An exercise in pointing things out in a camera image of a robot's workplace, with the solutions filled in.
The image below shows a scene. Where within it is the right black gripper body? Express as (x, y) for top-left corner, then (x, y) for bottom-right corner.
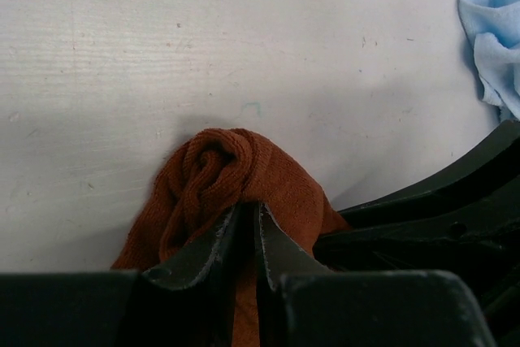
(314, 121), (519, 323)

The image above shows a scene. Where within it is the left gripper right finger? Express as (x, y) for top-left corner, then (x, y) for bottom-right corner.
(253, 203), (496, 347)

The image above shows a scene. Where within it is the rust brown towel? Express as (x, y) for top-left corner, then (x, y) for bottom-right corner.
(110, 127), (354, 347)

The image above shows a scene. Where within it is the light blue towel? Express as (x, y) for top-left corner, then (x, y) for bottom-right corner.
(457, 0), (519, 121)

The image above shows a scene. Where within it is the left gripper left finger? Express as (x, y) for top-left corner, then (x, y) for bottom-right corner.
(1, 206), (242, 346)

